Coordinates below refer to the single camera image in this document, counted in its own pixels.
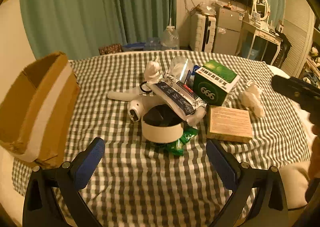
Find grey mini fridge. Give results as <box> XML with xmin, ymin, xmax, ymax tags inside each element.
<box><xmin>211</xmin><ymin>7</ymin><xmax>247</xmax><ymax>54</ymax></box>

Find white round container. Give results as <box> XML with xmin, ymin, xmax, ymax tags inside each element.
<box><xmin>141</xmin><ymin>105</ymin><xmax>184</xmax><ymax>143</ymax></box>

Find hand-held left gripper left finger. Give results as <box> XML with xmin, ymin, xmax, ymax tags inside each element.
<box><xmin>22</xmin><ymin>137</ymin><xmax>106</xmax><ymax>227</ymax></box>

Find large clear water bottle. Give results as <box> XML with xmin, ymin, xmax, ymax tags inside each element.
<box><xmin>160</xmin><ymin>25</ymin><xmax>180</xmax><ymax>51</ymax></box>

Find white tissue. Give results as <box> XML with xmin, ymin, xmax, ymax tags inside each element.
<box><xmin>237</xmin><ymin>79</ymin><xmax>265</xmax><ymax>118</ymax></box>
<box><xmin>144</xmin><ymin>58</ymin><xmax>162</xmax><ymax>85</ymax></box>

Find person's right hand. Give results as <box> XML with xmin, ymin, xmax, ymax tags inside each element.
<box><xmin>311</xmin><ymin>125</ymin><xmax>320</xmax><ymax>143</ymax></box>

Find brown cardboard box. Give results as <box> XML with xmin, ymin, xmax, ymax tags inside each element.
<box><xmin>0</xmin><ymin>52</ymin><xmax>81</xmax><ymax>170</ymax></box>

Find grey white checked cloth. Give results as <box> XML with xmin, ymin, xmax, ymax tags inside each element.
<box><xmin>12</xmin><ymin>50</ymin><xmax>313</xmax><ymax>227</ymax></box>

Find green medicine box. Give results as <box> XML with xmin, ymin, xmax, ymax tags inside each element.
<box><xmin>192</xmin><ymin>60</ymin><xmax>240</xmax><ymax>107</ymax></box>

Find brown patterned bag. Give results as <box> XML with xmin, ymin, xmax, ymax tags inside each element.
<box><xmin>98</xmin><ymin>44</ymin><xmax>123</xmax><ymax>55</ymax></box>

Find white louvered wardrobe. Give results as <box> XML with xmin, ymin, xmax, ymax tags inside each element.
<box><xmin>282</xmin><ymin>0</ymin><xmax>315</xmax><ymax>77</ymax></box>

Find white oval vanity mirror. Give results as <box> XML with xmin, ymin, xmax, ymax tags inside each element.
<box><xmin>251</xmin><ymin>0</ymin><xmax>272</xmax><ymax>22</ymax></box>

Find white suitcase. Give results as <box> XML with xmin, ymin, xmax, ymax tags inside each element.
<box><xmin>189</xmin><ymin>13</ymin><xmax>217</xmax><ymax>52</ymax></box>

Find blue bin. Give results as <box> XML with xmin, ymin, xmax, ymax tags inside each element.
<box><xmin>246</xmin><ymin>42</ymin><xmax>263</xmax><ymax>60</ymax></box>

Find green snack packet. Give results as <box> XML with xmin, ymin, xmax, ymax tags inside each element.
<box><xmin>162</xmin><ymin>127</ymin><xmax>199</xmax><ymax>156</ymax></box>

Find clear plastic bag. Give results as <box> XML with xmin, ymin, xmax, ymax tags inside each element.
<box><xmin>167</xmin><ymin>57</ymin><xmax>194</xmax><ymax>85</ymax></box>

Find blue flat lid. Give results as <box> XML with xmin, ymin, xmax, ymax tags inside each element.
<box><xmin>122</xmin><ymin>42</ymin><xmax>147</xmax><ymax>52</ymax></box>

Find dark hanging cloth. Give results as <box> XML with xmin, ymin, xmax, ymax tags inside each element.
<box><xmin>275</xmin><ymin>32</ymin><xmax>292</xmax><ymax>67</ymax></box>

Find silver blue wipes packet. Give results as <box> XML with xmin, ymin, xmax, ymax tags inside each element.
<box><xmin>150</xmin><ymin>73</ymin><xmax>208</xmax><ymax>126</ymax></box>

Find white dressing table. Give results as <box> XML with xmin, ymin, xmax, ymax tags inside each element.
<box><xmin>236</xmin><ymin>20</ymin><xmax>283</xmax><ymax>66</ymax></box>

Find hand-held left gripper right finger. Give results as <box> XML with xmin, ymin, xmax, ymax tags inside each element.
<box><xmin>206</xmin><ymin>139</ymin><xmax>290</xmax><ymax>227</ymax></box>

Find clear plastic bags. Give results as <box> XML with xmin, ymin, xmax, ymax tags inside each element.
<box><xmin>197</xmin><ymin>2</ymin><xmax>218</xmax><ymax>16</ymax></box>

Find blue white tissue pack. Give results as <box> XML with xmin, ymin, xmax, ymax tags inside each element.
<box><xmin>186</xmin><ymin>65</ymin><xmax>200</xmax><ymax>85</ymax></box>

